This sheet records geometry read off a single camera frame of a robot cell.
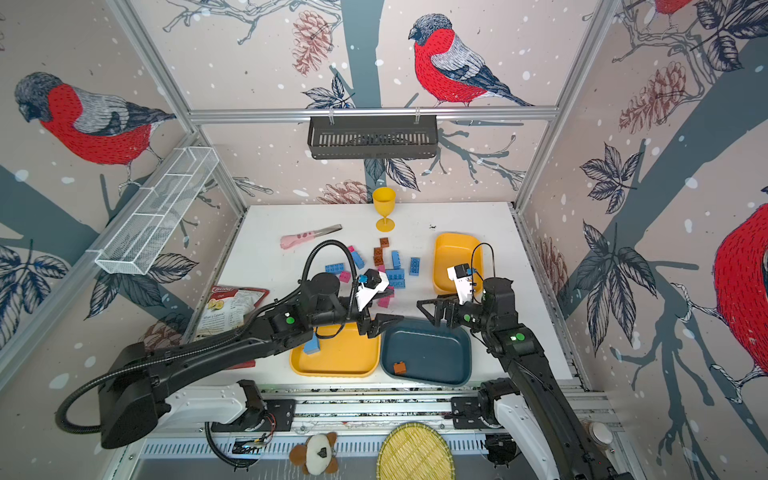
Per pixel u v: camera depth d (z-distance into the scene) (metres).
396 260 1.04
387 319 0.62
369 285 0.59
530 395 0.49
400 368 0.79
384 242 1.08
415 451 0.68
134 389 0.40
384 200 1.06
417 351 0.87
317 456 0.66
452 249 1.04
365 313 0.61
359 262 1.03
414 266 1.01
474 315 0.64
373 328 0.62
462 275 0.67
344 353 0.82
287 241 1.08
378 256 1.04
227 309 0.86
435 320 0.66
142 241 0.71
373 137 1.05
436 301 0.66
